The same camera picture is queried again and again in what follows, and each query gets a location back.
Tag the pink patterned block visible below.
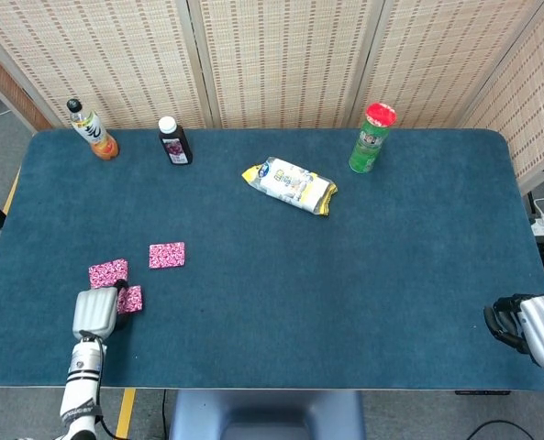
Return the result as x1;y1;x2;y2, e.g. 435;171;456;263
149;241;186;270
117;284;144;316
88;258;130;290

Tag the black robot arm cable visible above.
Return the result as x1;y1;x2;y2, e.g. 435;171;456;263
95;407;118;440

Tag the white yellow snack package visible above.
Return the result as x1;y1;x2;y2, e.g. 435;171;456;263
241;156;339;217

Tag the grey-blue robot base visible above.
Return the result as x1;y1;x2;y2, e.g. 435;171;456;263
168;389;367;440

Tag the blue felt table mat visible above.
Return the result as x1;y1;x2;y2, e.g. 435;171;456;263
0;127;544;391

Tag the green chip can red lid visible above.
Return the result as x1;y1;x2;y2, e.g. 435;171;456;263
348;102;398;174

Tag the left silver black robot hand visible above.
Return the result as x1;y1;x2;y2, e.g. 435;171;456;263
72;280;130;341

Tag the black floor cable loop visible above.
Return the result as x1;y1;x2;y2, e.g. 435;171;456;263
466;419;537;440

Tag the dark juice bottle white cap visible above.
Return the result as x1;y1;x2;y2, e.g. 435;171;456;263
157;115;194;167

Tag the orange tea bottle black cap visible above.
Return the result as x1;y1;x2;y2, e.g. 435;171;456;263
66;98;120;161

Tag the woven bamboo screen panel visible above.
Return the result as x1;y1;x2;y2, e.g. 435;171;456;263
187;0;385;130
0;0;208;132
459;0;544;194
348;0;544;130

